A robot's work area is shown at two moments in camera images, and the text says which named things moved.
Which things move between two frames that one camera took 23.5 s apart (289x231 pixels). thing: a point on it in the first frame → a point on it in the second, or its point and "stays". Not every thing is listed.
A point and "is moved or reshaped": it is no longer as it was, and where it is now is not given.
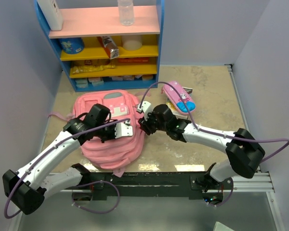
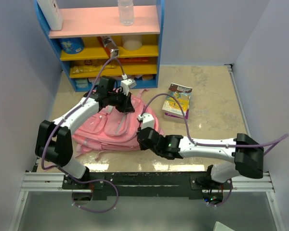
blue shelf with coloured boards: x=96 y=53 stays
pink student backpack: x=119 y=154 is moved or reshaped
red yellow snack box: x=88 y=62 stays
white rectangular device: x=52 y=13 stays
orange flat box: x=133 y=59 stays
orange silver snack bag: x=111 y=50 stays
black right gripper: x=145 y=125 → x=142 y=146
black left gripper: x=112 y=136 → x=128 y=108
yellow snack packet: x=78 y=69 stays
